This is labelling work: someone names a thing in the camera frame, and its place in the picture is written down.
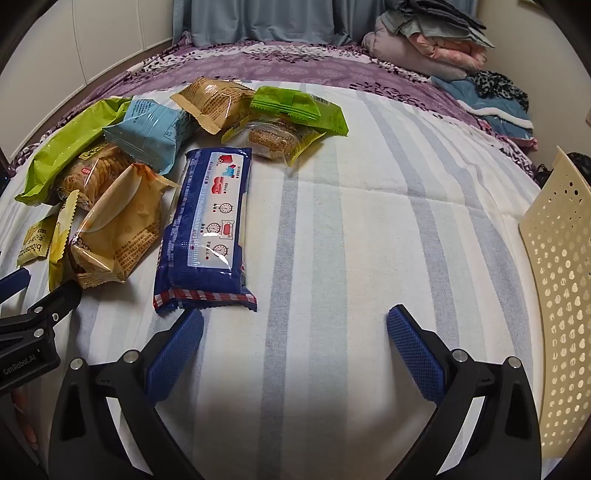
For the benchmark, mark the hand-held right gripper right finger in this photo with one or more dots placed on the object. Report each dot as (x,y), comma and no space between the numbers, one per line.
(415,350)

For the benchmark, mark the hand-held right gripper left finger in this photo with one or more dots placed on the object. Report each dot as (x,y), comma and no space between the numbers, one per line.
(178,355)

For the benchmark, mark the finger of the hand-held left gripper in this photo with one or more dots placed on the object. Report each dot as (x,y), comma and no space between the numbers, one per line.
(14,281)
(60,300)

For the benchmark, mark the tan snack packet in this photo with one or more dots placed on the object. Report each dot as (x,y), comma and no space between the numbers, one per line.
(120,230)
(212,101)

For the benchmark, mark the clear round biscuit packet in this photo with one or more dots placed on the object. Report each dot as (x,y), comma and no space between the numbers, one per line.
(99,173)

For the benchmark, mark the navy blue long snack packet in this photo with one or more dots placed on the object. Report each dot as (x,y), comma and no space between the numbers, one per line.
(207,221)

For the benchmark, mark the large lime green snack bag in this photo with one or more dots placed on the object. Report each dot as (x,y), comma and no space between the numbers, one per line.
(64,143)

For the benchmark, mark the cream perforated plastic basket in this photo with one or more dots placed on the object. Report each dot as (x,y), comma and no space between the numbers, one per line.
(563,277)

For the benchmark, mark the light blue snack packet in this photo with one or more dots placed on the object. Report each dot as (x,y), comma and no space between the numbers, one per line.
(147,131)

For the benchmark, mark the clear sesame cake packet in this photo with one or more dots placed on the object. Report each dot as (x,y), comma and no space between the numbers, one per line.
(272,141)

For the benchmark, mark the small green snack packet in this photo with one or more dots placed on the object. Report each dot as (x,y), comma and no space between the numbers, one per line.
(295,108)

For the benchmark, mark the striped white blue cloth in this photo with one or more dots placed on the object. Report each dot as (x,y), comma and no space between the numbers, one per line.
(346,230)

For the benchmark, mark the white wardrobe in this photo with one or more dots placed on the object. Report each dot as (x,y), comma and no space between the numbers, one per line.
(92,37)

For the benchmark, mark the leopard print cloth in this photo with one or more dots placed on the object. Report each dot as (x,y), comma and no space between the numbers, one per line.
(498,87)

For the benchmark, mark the mauve quilt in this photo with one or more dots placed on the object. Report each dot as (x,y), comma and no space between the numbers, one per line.
(392,50)

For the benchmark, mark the pink floral quilt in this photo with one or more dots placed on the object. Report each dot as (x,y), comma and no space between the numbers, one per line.
(452,50)

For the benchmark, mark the purple floral bedsheet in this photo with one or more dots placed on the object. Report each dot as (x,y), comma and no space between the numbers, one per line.
(300,64)

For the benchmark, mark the blue grey curtain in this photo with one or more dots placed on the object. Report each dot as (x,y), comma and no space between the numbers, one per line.
(277,21)

